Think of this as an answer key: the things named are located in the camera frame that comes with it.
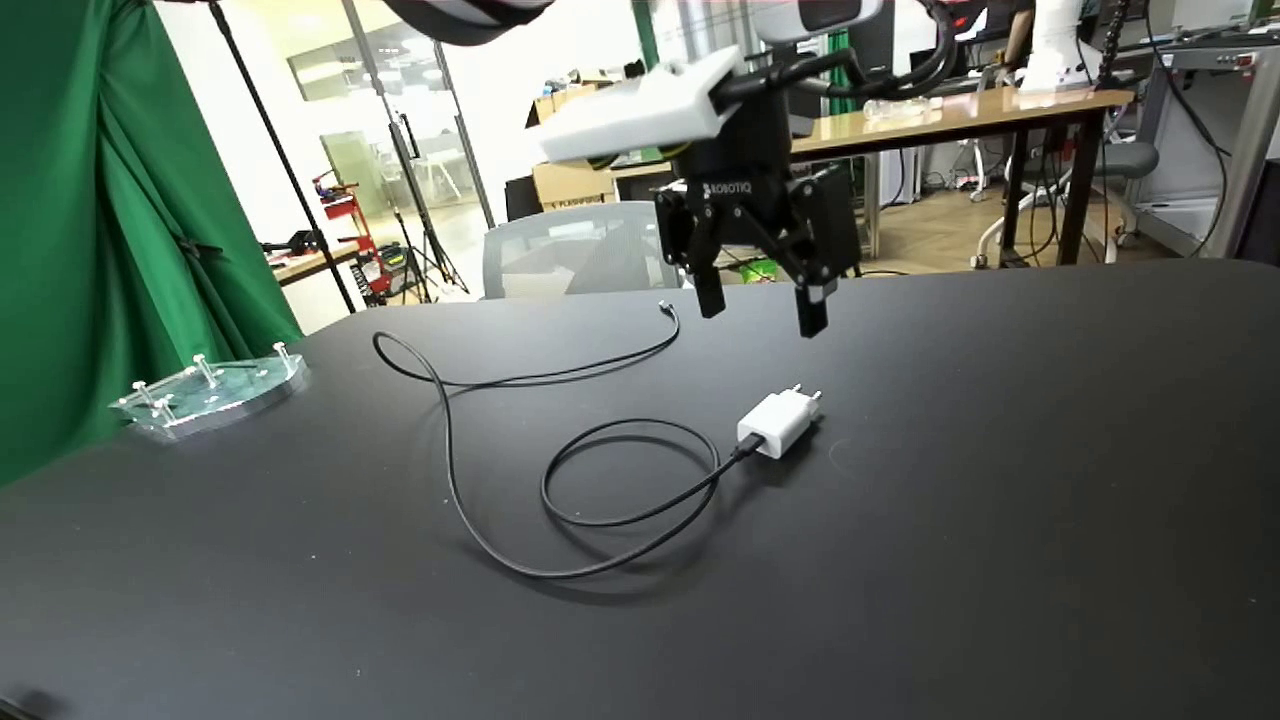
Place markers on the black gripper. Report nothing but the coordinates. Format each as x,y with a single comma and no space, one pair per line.
740,190

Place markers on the white charger adapter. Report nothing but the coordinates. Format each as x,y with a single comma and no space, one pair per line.
779,420

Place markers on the stacked cardboard boxes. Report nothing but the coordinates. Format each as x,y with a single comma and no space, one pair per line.
571,183

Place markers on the wooden desk with black legs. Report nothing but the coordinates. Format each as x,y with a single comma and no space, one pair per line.
917,126

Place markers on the black light stand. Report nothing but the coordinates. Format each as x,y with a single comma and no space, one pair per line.
278,148

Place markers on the clear acrylic plate with screws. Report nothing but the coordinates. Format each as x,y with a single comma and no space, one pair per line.
209,395

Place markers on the green backdrop curtain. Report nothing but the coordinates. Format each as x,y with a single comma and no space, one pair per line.
121,243

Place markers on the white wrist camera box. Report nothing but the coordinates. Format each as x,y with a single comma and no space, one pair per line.
667,107

